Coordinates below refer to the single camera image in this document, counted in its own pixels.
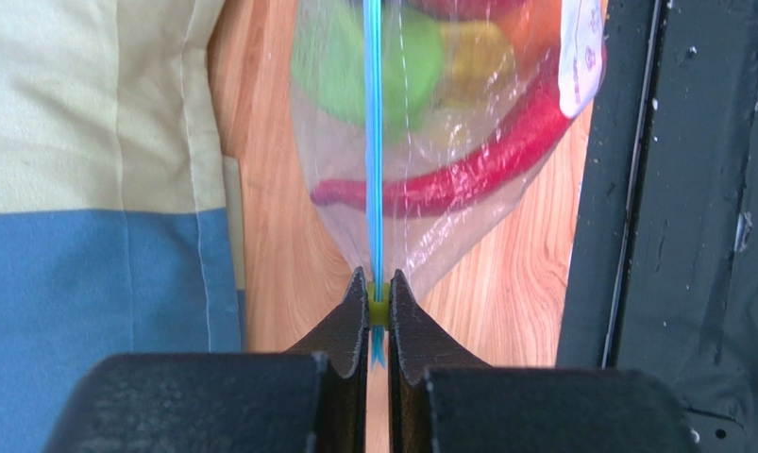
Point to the clear zip top bag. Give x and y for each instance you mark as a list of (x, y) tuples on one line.
[(419, 124)]

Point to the plaid blue beige pillow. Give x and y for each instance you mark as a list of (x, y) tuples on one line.
[(113, 218)]

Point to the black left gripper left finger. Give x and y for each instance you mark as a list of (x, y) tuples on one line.
[(308, 398)]

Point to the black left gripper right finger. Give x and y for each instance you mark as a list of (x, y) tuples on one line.
[(443, 398)]

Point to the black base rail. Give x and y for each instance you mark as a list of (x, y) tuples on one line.
[(663, 275)]

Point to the large yellow banana bunch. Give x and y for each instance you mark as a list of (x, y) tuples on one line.
[(478, 84)]

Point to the orange fruit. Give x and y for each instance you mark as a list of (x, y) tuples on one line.
[(532, 28)]

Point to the red chili pepper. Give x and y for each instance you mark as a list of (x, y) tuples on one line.
[(525, 136)]

